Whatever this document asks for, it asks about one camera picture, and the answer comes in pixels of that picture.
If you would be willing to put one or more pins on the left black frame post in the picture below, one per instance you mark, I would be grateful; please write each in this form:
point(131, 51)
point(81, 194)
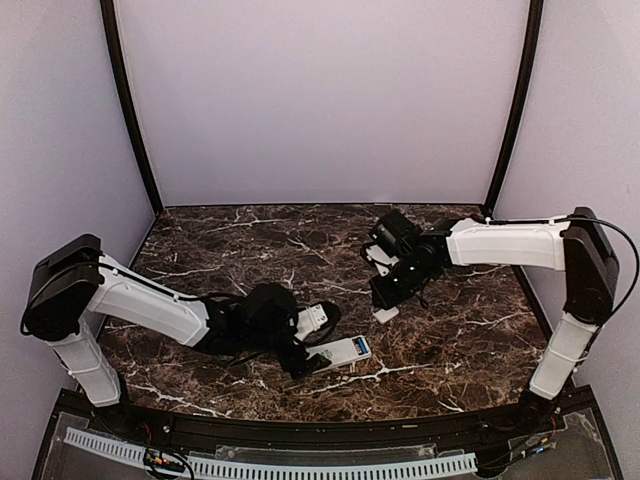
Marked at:
point(128, 109)

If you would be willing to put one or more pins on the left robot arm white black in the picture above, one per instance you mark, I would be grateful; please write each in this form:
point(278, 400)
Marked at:
point(79, 278)

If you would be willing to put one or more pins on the blue AAA battery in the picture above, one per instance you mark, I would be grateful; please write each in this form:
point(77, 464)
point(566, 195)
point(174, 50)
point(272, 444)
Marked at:
point(360, 346)

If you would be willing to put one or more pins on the black front rail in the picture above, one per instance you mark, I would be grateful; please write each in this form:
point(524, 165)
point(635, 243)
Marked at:
point(483, 429)

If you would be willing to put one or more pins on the white remote control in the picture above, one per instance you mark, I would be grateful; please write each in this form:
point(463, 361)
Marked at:
point(339, 353)

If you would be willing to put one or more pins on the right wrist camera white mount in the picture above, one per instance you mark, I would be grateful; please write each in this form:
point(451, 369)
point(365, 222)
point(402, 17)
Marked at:
point(375, 256)

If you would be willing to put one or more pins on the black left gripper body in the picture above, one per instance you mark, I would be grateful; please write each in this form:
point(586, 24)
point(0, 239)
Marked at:
point(262, 342)

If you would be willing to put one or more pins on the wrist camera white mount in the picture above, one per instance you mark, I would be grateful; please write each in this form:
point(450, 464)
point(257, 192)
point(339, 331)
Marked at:
point(375, 256)
point(321, 317)

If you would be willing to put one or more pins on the black frame post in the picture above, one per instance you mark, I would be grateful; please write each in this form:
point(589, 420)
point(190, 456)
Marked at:
point(516, 111)
point(128, 109)

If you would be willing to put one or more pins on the right black frame post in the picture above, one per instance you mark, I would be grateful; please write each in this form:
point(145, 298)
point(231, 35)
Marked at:
point(516, 111)

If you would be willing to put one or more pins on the white slotted cable duct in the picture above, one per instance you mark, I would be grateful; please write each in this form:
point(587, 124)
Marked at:
point(253, 463)

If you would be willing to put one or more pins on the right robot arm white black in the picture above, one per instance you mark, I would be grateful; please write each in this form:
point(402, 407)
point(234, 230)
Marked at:
point(575, 245)

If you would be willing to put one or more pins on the white battery cover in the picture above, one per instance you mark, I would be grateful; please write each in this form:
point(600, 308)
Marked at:
point(383, 316)

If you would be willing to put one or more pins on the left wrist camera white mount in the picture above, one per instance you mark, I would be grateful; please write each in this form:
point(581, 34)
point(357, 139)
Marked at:
point(321, 317)

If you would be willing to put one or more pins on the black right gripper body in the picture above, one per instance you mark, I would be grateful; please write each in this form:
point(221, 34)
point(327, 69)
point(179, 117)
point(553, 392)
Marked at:
point(409, 280)

